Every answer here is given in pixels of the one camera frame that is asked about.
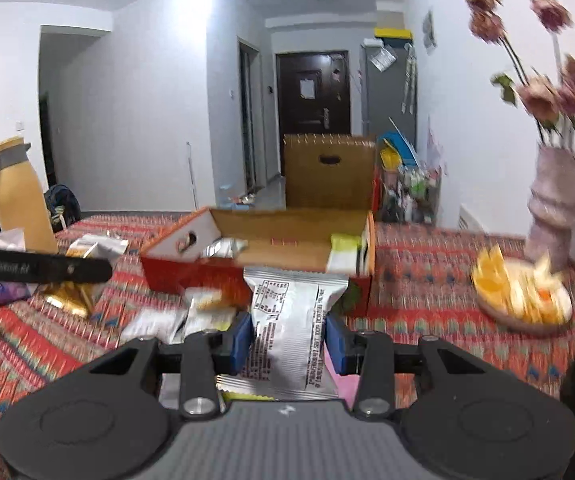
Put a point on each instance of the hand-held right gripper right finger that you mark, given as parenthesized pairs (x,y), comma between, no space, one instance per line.
(336,345)

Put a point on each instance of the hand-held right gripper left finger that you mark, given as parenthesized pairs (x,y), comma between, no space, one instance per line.
(243,342)

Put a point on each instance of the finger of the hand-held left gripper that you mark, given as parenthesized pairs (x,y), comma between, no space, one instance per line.
(42,267)

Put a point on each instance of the pink snack packet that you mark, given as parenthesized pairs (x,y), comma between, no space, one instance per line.
(343,385)

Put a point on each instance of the silver snack packet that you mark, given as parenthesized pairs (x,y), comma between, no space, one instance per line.
(287,320)

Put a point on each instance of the orange and white cardboard box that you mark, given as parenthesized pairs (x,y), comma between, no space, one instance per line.
(182,272)

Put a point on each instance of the pile of yellow snacks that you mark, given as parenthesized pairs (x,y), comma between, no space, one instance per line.
(512,285)

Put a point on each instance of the gold snack packet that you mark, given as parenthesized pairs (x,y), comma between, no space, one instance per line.
(69,300)

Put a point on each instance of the purple snack packet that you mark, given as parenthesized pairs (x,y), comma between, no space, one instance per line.
(4,292)

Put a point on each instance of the white plastic bag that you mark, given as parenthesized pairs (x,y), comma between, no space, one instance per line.
(4,240)

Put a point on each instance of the white packet with yellow print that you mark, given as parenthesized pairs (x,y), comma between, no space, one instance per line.
(210,305)

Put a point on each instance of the white and yellow snack packet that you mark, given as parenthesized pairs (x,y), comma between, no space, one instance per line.
(94,247)

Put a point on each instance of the yellow thermos jug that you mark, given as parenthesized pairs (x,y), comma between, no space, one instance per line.
(22,205)

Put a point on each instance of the dark backpack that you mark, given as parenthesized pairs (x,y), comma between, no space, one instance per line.
(64,205)

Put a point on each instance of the green and white snack packet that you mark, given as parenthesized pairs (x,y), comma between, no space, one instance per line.
(345,252)

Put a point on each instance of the crumpled silver packet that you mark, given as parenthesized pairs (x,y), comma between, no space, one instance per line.
(225,248)

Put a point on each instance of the brown cardboard box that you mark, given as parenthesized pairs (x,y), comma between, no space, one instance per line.
(317,180)

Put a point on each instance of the cluttered storage rack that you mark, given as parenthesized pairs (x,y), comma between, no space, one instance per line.
(410,192)

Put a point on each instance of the round wooden bowl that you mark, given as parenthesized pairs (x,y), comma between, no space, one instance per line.
(517,322)

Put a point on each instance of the white panel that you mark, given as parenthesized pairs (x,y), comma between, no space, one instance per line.
(487,220)

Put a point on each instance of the blue and yellow dustpan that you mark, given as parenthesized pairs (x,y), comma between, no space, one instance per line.
(397,147)

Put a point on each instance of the dark side door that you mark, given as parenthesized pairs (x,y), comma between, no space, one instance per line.
(247,120)

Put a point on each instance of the dark entrance door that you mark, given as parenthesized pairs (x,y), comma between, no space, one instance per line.
(327,105)

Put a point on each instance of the grey cabinet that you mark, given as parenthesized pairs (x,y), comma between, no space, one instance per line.
(387,110)

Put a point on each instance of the pink ribbed vase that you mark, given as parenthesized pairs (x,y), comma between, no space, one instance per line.
(555,210)

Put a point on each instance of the white paper notice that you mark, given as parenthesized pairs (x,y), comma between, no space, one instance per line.
(307,89)

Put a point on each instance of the yellow and blue box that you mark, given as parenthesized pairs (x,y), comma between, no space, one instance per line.
(392,33)

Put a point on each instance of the dried pink flowers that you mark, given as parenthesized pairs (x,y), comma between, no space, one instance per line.
(542,95)

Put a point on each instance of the wall picture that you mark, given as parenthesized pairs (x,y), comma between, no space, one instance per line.
(430,32)

